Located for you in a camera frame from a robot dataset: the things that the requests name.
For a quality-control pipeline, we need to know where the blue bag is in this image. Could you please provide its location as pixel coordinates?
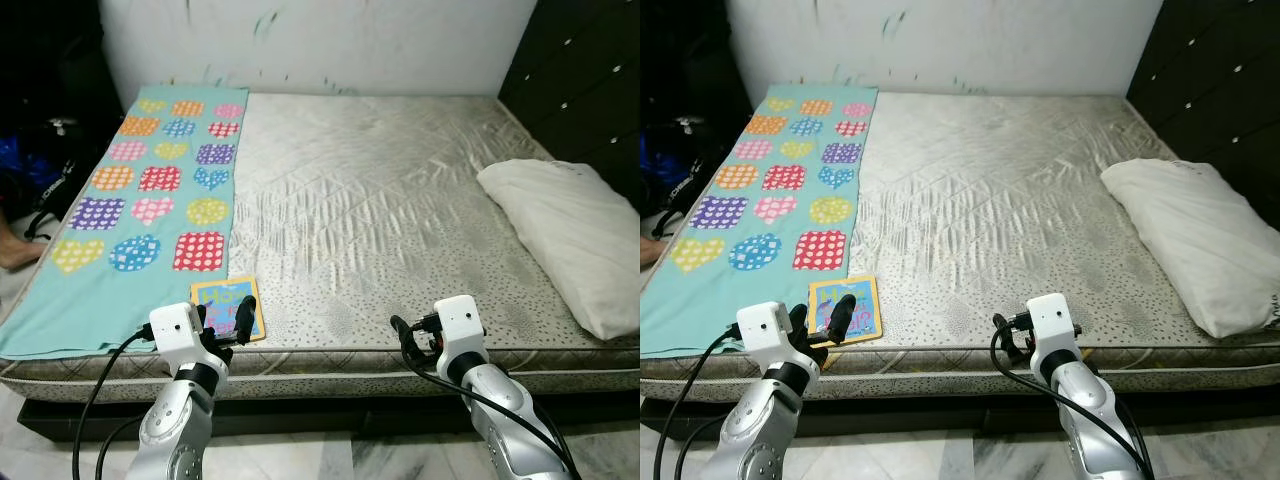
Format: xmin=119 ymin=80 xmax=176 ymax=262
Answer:
xmin=640 ymin=135 xmax=691 ymax=193
xmin=0 ymin=135 xmax=61 ymax=197

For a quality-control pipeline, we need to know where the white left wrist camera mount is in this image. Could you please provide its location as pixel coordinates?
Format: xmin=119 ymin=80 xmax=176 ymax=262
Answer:
xmin=737 ymin=302 xmax=794 ymax=364
xmin=150 ymin=303 xmax=207 ymax=367

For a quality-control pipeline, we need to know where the yellow-edged blue children's book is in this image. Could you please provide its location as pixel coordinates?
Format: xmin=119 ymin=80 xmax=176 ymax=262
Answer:
xmin=190 ymin=275 xmax=268 ymax=344
xmin=808 ymin=273 xmax=886 ymax=344

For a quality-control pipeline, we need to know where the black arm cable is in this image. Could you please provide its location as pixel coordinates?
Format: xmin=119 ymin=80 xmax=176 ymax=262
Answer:
xmin=990 ymin=320 xmax=1153 ymax=480
xmin=72 ymin=325 xmax=157 ymax=480
xmin=655 ymin=325 xmax=744 ymax=480
xmin=392 ymin=320 xmax=583 ymax=480

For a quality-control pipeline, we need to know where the dark wardrobe with small knobs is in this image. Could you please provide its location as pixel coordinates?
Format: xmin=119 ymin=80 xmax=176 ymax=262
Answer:
xmin=1125 ymin=0 xmax=1280 ymax=201
xmin=497 ymin=0 xmax=641 ymax=201

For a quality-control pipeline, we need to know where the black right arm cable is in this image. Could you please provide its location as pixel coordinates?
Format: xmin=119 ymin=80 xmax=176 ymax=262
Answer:
xmin=392 ymin=320 xmax=583 ymax=480
xmin=990 ymin=320 xmax=1153 ymax=480

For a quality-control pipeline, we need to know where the black bed frame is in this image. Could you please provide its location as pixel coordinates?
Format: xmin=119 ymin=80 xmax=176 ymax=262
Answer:
xmin=15 ymin=385 xmax=641 ymax=443
xmin=640 ymin=390 xmax=1280 ymax=443

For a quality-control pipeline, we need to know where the black bag with white print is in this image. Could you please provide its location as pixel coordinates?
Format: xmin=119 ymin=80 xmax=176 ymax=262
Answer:
xmin=650 ymin=115 xmax=738 ymax=241
xmin=25 ymin=115 xmax=113 ymax=241

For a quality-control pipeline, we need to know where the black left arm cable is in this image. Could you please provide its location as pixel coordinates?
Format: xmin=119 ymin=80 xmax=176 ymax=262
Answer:
xmin=655 ymin=325 xmax=744 ymax=480
xmin=72 ymin=325 xmax=157 ymax=480

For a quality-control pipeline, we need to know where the grey quilted spotted mattress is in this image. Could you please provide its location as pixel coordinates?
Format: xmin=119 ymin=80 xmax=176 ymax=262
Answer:
xmin=0 ymin=92 xmax=641 ymax=403
xmin=640 ymin=92 xmax=1280 ymax=403

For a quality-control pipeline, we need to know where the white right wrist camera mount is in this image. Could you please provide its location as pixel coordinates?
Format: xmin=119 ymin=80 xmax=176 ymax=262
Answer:
xmin=1027 ymin=292 xmax=1077 ymax=352
xmin=435 ymin=294 xmax=487 ymax=357

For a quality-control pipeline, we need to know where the white pillow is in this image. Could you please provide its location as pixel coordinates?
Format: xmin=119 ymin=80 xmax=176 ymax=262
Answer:
xmin=476 ymin=158 xmax=641 ymax=341
xmin=1100 ymin=158 xmax=1280 ymax=339

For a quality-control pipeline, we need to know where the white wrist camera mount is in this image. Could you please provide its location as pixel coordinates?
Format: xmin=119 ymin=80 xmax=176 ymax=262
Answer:
xmin=150 ymin=303 xmax=207 ymax=367
xmin=737 ymin=302 xmax=794 ymax=364
xmin=435 ymin=294 xmax=487 ymax=357
xmin=1027 ymin=292 xmax=1077 ymax=352

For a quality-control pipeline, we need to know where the turquoise blanket with colourful shapes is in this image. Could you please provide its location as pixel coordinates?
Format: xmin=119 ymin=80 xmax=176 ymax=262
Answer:
xmin=0 ymin=84 xmax=249 ymax=359
xmin=640 ymin=84 xmax=879 ymax=359

